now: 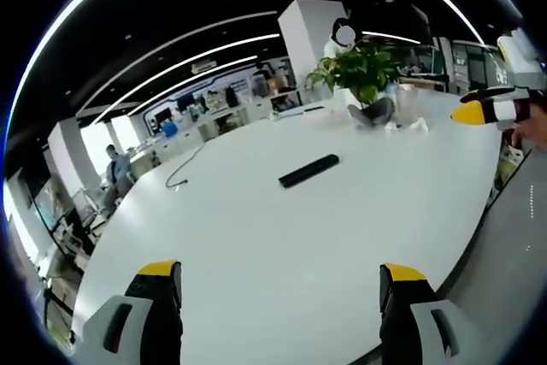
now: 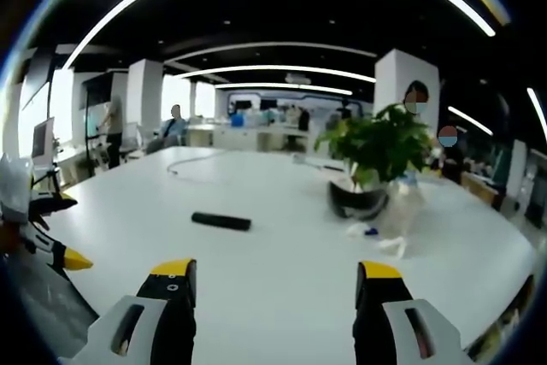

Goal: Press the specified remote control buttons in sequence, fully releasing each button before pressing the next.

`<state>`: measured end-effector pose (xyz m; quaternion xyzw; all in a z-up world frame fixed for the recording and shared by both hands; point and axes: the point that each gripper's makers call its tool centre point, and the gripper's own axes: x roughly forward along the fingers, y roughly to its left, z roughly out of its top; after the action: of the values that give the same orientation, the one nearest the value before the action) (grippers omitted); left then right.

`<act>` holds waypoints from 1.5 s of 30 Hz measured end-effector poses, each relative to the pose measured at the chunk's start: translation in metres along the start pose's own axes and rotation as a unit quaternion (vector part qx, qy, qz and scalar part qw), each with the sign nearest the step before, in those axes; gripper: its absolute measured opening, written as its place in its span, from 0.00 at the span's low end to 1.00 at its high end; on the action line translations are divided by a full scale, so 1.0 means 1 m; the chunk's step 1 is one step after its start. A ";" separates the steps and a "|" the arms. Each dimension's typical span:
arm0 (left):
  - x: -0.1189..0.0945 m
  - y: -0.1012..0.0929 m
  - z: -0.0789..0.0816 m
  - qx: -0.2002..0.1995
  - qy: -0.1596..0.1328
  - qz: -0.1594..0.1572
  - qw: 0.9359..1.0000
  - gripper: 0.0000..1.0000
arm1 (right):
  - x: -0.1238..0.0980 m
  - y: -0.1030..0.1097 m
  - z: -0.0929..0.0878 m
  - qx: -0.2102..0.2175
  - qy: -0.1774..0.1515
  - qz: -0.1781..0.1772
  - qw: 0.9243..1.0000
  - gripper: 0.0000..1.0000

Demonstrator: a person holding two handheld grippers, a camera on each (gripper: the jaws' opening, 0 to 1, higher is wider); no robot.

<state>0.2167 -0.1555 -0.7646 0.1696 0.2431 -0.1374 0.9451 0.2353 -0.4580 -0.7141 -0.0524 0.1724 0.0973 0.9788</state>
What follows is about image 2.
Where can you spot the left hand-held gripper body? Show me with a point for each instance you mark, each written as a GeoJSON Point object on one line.
{"type": "Point", "coordinates": [16, 194]}

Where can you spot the white counter desk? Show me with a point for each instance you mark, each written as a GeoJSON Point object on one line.
{"type": "Point", "coordinates": [256, 136]}

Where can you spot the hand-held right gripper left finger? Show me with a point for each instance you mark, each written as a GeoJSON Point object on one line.
{"type": "Point", "coordinates": [141, 322]}

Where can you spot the white computer monitor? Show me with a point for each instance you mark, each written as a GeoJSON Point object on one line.
{"type": "Point", "coordinates": [42, 139]}

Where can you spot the clear plastic wrapping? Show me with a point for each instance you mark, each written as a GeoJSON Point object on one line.
{"type": "Point", "coordinates": [395, 215]}

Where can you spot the green potted plant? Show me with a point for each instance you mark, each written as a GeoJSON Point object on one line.
{"type": "Point", "coordinates": [380, 143]}

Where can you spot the small blue cap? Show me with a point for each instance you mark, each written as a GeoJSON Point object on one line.
{"type": "Point", "coordinates": [371, 231]}

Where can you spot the black remote control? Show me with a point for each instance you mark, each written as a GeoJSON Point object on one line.
{"type": "Point", "coordinates": [221, 220]}

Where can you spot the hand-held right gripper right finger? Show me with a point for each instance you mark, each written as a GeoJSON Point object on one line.
{"type": "Point", "coordinates": [397, 322]}

